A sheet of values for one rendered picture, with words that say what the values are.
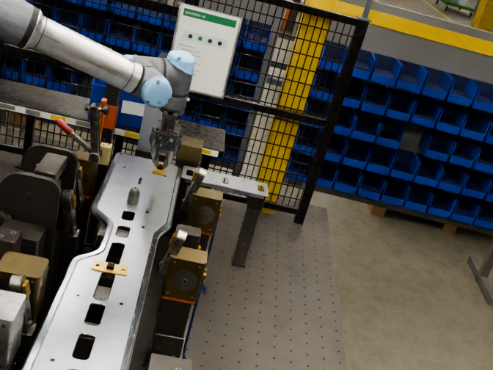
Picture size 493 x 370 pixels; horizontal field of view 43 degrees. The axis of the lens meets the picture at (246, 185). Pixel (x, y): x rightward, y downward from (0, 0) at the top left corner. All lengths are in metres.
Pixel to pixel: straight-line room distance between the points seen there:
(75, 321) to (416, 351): 2.34
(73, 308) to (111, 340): 0.12
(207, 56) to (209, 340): 1.03
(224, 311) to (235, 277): 0.20
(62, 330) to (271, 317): 0.85
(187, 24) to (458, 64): 1.84
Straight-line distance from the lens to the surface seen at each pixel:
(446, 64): 3.66
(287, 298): 2.11
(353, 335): 3.31
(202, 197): 1.81
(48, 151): 1.60
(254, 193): 2.02
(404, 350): 3.37
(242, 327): 1.92
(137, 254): 1.57
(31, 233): 1.45
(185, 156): 2.11
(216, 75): 2.33
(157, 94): 1.52
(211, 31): 2.30
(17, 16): 1.44
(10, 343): 1.20
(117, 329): 1.34
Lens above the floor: 1.86
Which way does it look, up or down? 25 degrees down
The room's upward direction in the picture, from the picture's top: 15 degrees clockwise
